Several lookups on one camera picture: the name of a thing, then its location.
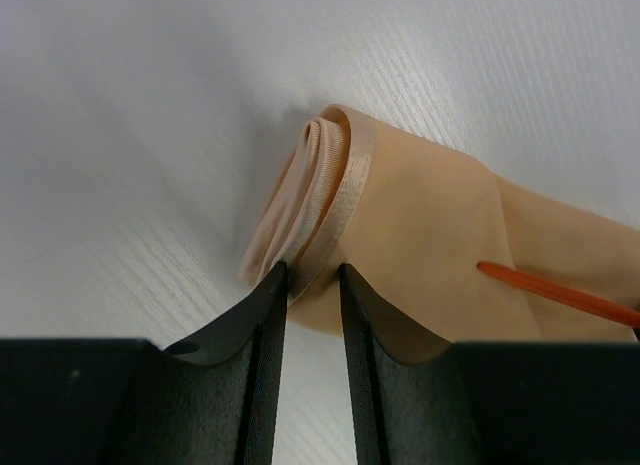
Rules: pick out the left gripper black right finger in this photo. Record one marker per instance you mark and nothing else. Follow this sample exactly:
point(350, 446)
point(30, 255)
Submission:
point(420, 399)

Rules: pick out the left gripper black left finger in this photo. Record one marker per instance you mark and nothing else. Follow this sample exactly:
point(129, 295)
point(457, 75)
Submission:
point(209, 398)

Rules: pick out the peach cloth napkin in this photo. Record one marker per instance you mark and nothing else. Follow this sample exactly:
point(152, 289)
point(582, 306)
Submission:
point(416, 219)

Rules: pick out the orange plastic fork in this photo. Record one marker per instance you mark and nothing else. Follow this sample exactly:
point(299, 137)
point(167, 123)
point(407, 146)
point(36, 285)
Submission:
point(564, 295)

